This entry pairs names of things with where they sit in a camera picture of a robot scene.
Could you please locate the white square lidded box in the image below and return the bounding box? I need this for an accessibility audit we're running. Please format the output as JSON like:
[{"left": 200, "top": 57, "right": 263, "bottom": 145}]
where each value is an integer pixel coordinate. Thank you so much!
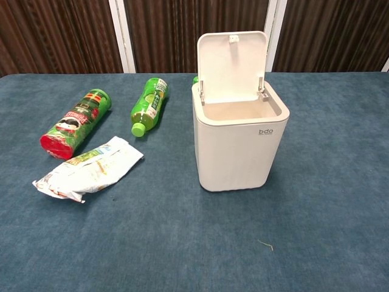
[{"left": 191, "top": 30, "right": 291, "bottom": 193}]

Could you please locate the green Pringles can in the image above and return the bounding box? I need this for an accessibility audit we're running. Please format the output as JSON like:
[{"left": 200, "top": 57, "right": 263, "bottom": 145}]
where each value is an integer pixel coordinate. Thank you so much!
[{"left": 39, "top": 88, "right": 113, "bottom": 161}]

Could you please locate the green plastic drink bottle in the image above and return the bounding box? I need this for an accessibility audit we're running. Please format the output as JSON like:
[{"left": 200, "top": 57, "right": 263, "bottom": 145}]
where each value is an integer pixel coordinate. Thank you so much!
[{"left": 130, "top": 77, "right": 170, "bottom": 137}]

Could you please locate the blue felt table mat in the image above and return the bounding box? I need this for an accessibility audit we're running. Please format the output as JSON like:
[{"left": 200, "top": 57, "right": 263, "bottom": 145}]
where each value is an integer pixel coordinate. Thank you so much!
[{"left": 0, "top": 71, "right": 389, "bottom": 292}]

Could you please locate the crumpled white snack bag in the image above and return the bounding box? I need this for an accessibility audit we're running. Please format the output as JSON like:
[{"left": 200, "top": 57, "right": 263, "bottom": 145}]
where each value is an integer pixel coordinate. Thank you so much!
[{"left": 32, "top": 135, "right": 145, "bottom": 204}]

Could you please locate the brown slatted partition panel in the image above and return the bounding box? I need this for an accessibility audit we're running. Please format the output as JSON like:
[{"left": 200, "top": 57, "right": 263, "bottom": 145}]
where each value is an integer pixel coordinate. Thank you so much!
[
  {"left": 272, "top": 0, "right": 389, "bottom": 73},
  {"left": 0, "top": 0, "right": 124, "bottom": 77},
  {"left": 123, "top": 0, "right": 270, "bottom": 74}
]

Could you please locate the small pale thread scrap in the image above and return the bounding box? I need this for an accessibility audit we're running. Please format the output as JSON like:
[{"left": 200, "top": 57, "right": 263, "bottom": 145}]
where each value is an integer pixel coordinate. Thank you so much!
[{"left": 257, "top": 239, "right": 275, "bottom": 252}]

